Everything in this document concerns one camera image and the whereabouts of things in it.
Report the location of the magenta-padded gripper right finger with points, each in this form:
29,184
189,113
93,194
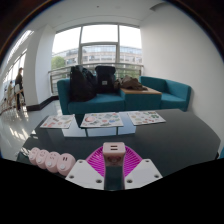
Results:
143,173

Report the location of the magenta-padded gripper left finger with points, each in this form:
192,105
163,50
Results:
85,174

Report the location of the small pink charger block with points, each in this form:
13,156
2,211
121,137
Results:
114,151

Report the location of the pink power strip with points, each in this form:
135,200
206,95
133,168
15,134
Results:
55,161

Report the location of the colourful sticker sheet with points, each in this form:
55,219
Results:
146,117
57,121
101,120

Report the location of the teal corner sofa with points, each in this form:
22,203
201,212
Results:
100,105

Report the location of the wooden sofa side table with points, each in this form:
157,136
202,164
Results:
150,90

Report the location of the large black backpack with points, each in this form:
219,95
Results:
81,85

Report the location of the brown jacket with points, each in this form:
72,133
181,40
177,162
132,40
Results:
130,83

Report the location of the black backpack with label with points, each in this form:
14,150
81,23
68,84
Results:
105,78

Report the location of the group of light chairs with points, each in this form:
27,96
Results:
8,105

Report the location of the metal window railing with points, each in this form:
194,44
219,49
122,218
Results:
60,70

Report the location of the person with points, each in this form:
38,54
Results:
10,90
19,81

